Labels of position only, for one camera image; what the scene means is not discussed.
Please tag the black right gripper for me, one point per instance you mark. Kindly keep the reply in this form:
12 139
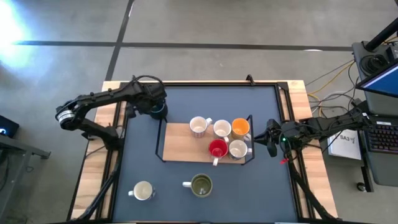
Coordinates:
289 133

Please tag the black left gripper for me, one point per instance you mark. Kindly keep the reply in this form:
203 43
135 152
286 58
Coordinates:
149 95

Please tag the dark blue mug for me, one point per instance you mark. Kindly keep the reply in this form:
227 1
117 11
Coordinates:
161 113

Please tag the white mug blue flower print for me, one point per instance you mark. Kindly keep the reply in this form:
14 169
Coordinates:
237 149

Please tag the yellow orange mug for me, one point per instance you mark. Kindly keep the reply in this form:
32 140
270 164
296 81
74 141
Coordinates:
240 127

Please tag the white ceramic mug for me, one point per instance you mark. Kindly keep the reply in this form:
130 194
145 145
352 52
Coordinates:
222 128

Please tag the red white striped mug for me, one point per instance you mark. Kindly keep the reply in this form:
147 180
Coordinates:
218 147

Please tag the olive green mug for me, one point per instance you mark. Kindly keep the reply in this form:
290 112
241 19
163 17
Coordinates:
201 185

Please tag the white mug blue leaf print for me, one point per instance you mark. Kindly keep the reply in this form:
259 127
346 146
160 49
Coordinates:
142 190

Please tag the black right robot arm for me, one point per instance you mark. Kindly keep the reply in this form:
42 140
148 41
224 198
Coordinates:
326 127

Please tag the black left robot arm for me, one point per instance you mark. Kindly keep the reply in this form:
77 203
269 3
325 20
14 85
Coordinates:
93 98

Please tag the red tag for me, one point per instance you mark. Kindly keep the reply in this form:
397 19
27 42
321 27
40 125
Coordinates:
283 161

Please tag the blue-grey table mat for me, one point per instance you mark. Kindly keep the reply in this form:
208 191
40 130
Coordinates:
233 186

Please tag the white paper sheet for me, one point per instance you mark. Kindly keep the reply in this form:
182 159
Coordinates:
343 146

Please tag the black caster wheel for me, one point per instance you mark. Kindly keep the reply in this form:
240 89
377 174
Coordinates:
361 187

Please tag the black keyboard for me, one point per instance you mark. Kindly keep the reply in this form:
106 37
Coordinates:
384 138

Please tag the grey equipment cart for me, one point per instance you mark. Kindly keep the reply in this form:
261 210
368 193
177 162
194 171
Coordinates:
382 105

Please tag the blue computer screen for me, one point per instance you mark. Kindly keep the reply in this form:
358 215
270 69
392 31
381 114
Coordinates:
384 82

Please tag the black device blue light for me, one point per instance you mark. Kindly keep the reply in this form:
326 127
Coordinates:
9 126

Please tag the black pole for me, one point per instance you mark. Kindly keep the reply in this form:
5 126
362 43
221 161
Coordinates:
382 35

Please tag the black frame clamp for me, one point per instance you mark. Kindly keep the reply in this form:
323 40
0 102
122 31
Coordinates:
134 79
249 79

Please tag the wooden shelf black metal frame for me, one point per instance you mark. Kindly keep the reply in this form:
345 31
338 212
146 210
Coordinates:
180 143

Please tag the black metal table frame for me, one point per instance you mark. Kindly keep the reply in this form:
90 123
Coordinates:
217 83

